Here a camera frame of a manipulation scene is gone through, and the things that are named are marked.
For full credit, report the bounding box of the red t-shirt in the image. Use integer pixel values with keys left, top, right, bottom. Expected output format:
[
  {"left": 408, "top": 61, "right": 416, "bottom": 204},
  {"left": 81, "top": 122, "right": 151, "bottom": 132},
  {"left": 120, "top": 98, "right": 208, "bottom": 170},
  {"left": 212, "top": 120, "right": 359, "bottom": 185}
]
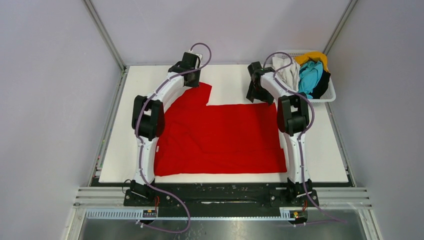
[{"left": 154, "top": 83, "right": 287, "bottom": 177}]

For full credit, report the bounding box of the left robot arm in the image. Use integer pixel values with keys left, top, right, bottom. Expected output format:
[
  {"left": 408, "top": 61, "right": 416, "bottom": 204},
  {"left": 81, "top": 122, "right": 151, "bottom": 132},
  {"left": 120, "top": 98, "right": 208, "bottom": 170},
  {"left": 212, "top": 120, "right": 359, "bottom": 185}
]
[{"left": 126, "top": 51, "right": 202, "bottom": 206}]

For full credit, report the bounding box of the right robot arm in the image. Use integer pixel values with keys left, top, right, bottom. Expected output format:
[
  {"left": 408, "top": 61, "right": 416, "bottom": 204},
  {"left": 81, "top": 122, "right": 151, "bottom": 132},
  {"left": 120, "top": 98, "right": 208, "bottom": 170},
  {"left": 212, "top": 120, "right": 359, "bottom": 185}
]
[{"left": 246, "top": 61, "right": 316, "bottom": 206}]

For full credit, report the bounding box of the white t-shirt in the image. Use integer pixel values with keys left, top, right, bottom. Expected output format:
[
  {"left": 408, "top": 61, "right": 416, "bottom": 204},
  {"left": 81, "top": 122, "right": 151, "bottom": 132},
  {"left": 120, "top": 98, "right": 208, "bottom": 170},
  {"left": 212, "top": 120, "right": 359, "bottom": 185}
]
[{"left": 272, "top": 56, "right": 301, "bottom": 92}]

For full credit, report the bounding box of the teal t-shirt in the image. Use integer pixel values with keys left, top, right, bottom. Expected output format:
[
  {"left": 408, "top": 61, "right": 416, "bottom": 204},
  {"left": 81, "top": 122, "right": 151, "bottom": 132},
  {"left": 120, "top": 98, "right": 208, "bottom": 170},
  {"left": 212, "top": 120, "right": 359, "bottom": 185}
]
[{"left": 298, "top": 60, "right": 324, "bottom": 99}]

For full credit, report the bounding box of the black t-shirt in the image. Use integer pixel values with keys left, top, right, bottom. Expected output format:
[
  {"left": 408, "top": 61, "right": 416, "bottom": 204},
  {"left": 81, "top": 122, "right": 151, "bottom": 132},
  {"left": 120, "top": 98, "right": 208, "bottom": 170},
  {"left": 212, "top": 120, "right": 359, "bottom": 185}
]
[{"left": 310, "top": 70, "right": 331, "bottom": 99}]

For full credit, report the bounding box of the yellow t-shirt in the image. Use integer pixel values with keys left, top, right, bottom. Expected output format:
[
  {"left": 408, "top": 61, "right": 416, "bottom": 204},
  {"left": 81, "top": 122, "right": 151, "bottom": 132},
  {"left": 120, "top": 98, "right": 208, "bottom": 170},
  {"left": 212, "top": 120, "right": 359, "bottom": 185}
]
[{"left": 294, "top": 51, "right": 330, "bottom": 73}]

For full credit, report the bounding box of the white plastic laundry basket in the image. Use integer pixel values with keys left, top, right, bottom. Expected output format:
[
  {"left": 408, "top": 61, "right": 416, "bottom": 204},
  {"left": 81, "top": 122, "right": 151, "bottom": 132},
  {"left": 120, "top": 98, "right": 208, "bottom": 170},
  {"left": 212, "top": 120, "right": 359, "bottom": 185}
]
[{"left": 271, "top": 49, "right": 336, "bottom": 103}]

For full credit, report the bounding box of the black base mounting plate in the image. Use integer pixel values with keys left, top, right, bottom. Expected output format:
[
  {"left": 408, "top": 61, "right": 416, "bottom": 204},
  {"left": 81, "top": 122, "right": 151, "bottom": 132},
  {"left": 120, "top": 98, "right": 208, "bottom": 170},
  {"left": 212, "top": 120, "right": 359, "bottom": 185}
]
[{"left": 112, "top": 182, "right": 352, "bottom": 212}]

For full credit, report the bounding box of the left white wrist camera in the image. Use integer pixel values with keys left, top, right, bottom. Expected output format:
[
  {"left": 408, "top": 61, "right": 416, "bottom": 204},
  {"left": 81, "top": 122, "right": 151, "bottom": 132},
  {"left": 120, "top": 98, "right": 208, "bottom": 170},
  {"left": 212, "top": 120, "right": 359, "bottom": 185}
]
[{"left": 188, "top": 50, "right": 203, "bottom": 62}]

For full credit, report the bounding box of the purple cable under base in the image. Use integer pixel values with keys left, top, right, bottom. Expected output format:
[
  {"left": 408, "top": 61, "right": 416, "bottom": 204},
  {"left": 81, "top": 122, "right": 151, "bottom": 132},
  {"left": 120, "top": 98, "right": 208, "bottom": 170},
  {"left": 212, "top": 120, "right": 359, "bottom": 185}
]
[{"left": 138, "top": 183, "right": 192, "bottom": 235}]

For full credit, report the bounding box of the aluminium frame rail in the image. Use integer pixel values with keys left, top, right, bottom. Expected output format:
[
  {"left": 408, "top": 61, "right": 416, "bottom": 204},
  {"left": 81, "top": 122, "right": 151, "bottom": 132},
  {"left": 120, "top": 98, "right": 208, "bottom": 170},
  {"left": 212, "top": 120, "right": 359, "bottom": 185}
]
[{"left": 71, "top": 187, "right": 374, "bottom": 222}]

